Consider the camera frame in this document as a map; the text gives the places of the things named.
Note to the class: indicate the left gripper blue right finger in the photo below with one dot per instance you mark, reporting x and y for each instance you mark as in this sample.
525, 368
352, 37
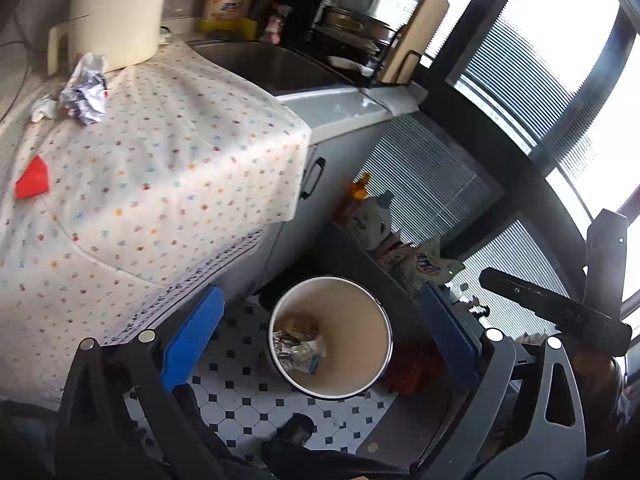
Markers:
460, 350

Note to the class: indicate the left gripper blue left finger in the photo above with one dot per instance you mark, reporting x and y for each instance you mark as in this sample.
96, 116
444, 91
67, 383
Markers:
190, 339

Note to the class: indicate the white paper wrapper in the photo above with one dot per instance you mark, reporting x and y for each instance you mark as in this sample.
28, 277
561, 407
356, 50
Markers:
84, 96

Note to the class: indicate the white trash bin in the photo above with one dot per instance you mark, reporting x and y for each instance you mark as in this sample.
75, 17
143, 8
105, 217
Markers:
329, 338

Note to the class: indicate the person's right hand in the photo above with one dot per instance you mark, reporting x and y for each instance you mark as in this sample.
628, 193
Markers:
601, 387

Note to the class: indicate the white detergent refill pouch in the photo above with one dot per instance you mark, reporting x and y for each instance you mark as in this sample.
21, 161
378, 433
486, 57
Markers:
426, 265

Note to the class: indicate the dotted white tablecloth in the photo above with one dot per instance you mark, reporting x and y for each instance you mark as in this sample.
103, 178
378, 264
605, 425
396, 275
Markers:
188, 161

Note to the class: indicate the white laundry detergent bottle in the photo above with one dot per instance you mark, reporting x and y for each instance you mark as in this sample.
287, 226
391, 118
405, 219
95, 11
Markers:
370, 223

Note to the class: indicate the grey cabinet door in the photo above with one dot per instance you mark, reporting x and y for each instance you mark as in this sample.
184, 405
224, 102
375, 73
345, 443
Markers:
326, 178

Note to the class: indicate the orange spray bottle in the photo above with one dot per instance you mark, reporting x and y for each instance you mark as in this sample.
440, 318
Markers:
356, 194

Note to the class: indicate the white dish cloth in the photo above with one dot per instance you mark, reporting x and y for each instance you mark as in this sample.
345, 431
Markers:
398, 100

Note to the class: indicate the small crumpled white tissue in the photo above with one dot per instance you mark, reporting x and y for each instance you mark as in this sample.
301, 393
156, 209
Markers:
44, 108

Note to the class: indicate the stainless steel sink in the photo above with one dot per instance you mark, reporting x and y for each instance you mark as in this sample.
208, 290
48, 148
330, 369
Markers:
275, 69

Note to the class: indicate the wooden cutting board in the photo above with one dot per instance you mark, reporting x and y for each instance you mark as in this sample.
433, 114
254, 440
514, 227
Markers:
411, 42

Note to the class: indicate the cream air fryer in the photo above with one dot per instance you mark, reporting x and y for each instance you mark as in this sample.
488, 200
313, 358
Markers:
126, 32

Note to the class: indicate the black dish rack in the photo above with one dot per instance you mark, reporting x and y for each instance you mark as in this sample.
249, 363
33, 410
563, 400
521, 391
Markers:
354, 36

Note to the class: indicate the yellow detergent jug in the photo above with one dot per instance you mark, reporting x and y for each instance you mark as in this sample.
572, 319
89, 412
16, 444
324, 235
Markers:
228, 16

